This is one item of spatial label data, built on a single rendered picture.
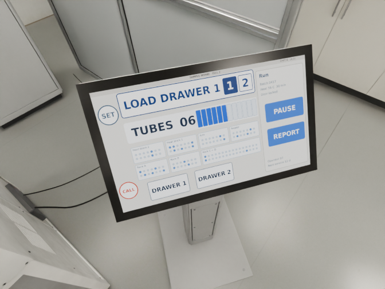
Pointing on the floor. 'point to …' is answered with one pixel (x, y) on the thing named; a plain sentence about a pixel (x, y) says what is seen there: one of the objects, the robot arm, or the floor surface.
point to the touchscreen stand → (202, 245)
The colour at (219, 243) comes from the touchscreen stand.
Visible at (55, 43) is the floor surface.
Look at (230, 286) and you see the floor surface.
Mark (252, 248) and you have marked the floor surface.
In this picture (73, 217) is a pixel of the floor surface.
